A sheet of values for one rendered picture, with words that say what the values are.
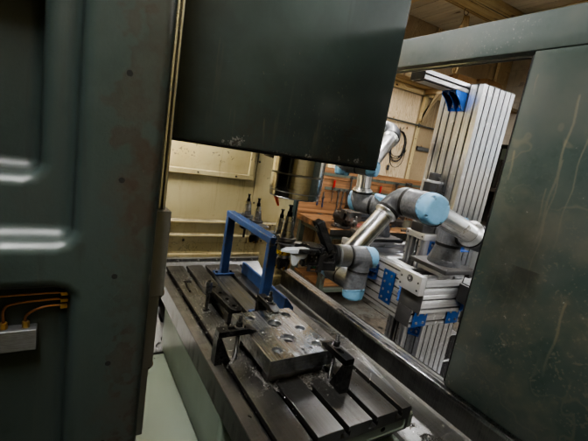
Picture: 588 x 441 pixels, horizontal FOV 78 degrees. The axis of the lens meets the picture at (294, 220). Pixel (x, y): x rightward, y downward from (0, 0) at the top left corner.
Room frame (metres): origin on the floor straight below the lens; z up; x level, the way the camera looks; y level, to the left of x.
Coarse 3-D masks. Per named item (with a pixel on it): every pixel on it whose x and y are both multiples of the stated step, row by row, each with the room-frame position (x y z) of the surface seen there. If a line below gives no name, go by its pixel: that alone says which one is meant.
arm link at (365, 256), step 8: (352, 248) 1.20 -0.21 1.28; (360, 248) 1.21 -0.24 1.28; (368, 248) 1.22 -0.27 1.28; (360, 256) 1.19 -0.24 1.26; (368, 256) 1.20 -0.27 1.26; (376, 256) 1.22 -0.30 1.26; (352, 264) 1.19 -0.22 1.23; (360, 264) 1.20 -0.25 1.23; (368, 264) 1.21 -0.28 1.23; (376, 264) 1.22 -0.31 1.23; (360, 272) 1.20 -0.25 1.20
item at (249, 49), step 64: (192, 0) 0.81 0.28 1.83; (256, 0) 0.88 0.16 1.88; (320, 0) 0.97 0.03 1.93; (384, 0) 1.08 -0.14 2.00; (192, 64) 0.81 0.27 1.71; (256, 64) 0.89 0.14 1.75; (320, 64) 0.99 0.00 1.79; (384, 64) 1.10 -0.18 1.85; (192, 128) 0.82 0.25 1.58; (256, 128) 0.90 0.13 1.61; (320, 128) 1.00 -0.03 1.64; (384, 128) 1.14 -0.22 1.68
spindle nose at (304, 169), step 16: (288, 160) 1.05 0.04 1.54; (304, 160) 1.05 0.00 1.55; (272, 176) 1.09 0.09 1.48; (288, 176) 1.05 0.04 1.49; (304, 176) 1.05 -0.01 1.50; (320, 176) 1.09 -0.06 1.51; (272, 192) 1.08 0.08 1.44; (288, 192) 1.05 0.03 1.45; (304, 192) 1.05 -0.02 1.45; (320, 192) 1.11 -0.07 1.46
